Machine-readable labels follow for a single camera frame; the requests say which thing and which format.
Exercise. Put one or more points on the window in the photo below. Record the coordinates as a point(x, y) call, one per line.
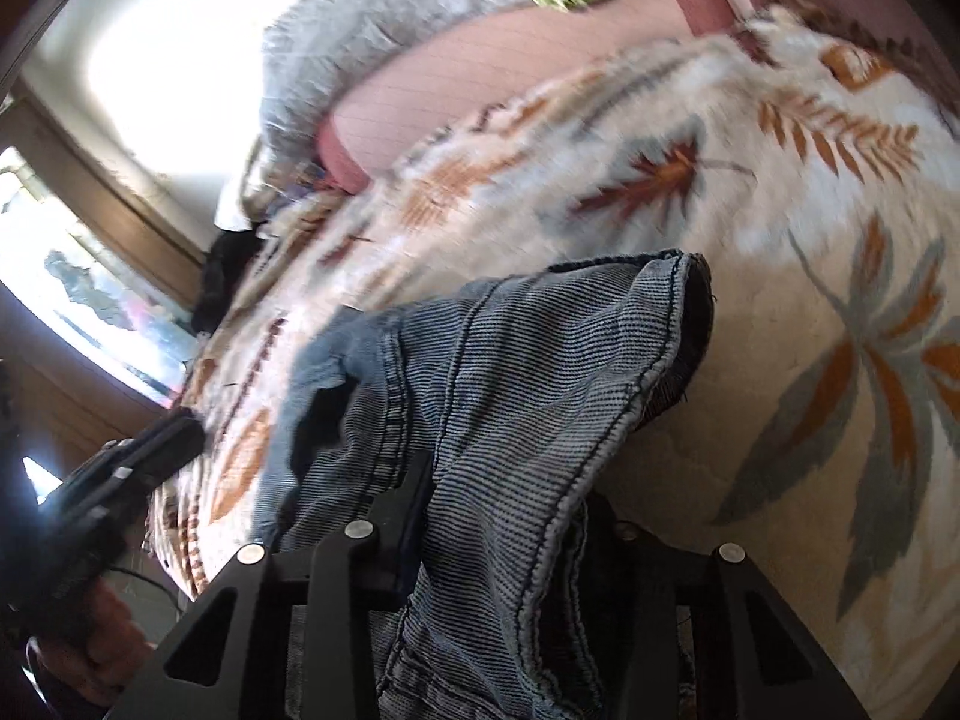
point(97, 300)

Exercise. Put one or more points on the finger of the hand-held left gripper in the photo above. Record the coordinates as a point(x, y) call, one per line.
point(169, 446)

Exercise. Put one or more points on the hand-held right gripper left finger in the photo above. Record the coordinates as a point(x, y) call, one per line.
point(386, 540)

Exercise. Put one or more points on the person's left hand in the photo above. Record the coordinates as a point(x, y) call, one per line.
point(101, 649)

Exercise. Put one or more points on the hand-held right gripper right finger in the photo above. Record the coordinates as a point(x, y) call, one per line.
point(637, 566)

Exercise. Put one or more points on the pink bed sheet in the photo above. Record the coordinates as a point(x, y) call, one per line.
point(465, 75)

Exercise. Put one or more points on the black cloth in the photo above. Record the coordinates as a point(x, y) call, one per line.
point(221, 285)

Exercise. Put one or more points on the grey quilted cloth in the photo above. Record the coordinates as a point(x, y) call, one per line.
point(360, 37)

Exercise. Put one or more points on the blue denim pants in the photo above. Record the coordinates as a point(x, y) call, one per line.
point(510, 405)

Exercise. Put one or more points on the leaf printed blanket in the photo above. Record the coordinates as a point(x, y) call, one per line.
point(787, 240)

